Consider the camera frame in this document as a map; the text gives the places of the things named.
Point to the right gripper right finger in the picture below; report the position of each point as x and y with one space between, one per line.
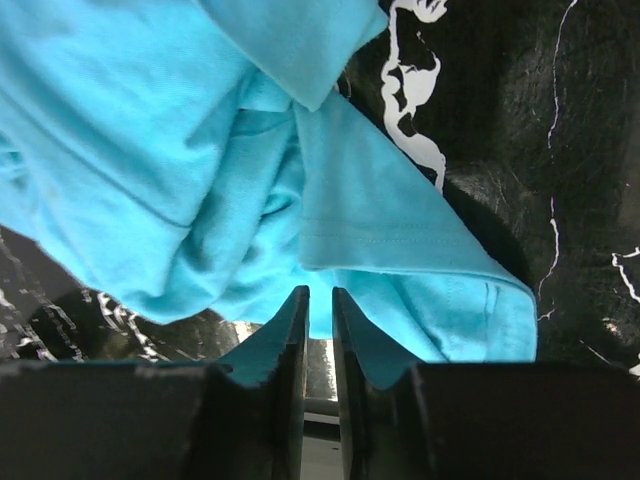
382 419

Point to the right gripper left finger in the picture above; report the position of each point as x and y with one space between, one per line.
250 422

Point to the cyan t shirt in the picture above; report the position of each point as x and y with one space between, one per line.
191 155

